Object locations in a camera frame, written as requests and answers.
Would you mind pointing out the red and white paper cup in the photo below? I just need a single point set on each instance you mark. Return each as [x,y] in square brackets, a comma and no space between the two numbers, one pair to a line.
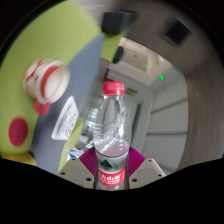
[46,81]

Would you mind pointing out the green armchair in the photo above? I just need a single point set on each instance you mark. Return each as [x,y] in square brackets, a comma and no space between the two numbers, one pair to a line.
[108,46]

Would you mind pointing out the clear red-capped water bottle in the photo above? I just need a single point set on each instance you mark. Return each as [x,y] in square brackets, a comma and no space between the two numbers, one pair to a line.
[111,150]

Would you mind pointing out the black wall screen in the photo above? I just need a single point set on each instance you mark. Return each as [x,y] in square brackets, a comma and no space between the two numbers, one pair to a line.
[176,31]

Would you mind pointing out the flat round red coaster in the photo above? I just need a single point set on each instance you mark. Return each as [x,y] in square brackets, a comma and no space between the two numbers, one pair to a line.
[18,132]
[40,108]

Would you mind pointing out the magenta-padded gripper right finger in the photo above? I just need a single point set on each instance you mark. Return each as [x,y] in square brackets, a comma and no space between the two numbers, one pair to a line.
[146,171]

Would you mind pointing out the green exit sign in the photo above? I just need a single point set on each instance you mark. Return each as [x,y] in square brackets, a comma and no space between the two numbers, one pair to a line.
[161,77]

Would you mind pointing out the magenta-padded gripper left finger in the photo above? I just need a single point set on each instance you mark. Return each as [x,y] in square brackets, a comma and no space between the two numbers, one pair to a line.
[75,173]

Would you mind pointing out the white printed booklet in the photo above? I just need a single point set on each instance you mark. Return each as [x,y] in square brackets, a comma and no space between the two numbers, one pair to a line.
[65,118]

